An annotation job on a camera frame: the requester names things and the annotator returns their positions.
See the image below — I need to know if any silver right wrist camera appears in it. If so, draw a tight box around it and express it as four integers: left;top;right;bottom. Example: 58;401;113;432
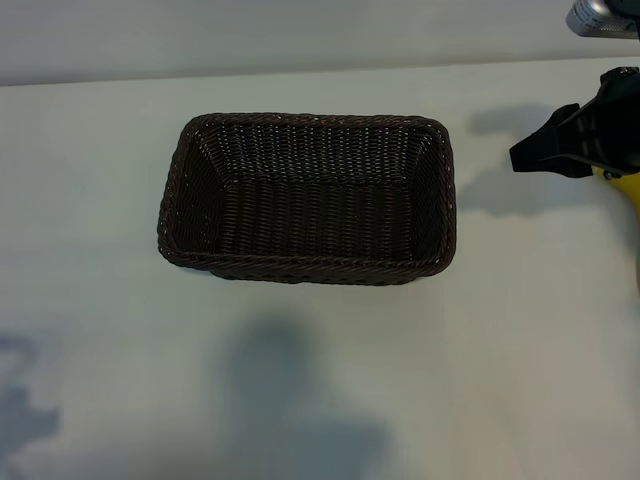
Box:
564;0;640;37

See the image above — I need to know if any yellow banana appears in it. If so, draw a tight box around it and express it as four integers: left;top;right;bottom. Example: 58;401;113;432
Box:
592;167;640;216

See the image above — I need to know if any dark brown wicker basket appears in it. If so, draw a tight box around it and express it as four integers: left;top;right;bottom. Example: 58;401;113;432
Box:
153;112;458;286

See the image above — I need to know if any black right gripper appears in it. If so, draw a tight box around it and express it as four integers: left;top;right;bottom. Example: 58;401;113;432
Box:
509;67;640;179

